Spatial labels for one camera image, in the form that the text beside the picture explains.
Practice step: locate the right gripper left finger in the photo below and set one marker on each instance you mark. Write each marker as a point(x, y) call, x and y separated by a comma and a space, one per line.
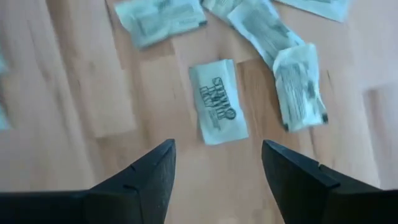
point(124, 202)

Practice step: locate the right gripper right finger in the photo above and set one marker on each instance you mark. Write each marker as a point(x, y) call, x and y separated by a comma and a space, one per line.
point(311, 199)

